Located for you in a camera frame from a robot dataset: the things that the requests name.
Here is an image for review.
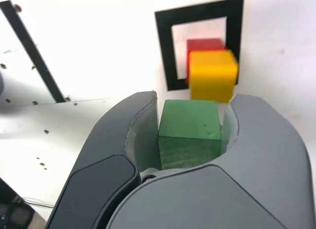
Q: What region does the black tape strip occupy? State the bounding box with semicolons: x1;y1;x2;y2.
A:
0;0;66;103

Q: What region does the black tape square outline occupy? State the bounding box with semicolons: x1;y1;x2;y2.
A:
155;0;245;92

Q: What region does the yellow cube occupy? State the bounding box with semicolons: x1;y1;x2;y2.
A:
189;49;239;103

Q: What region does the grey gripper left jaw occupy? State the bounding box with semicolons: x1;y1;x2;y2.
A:
45;90;163;229

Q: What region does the green cube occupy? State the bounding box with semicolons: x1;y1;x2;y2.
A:
157;99;222;170

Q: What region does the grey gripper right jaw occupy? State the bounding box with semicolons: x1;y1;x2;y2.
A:
106;93;314;229

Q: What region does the red cube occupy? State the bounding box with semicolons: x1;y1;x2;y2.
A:
185;38;227;83

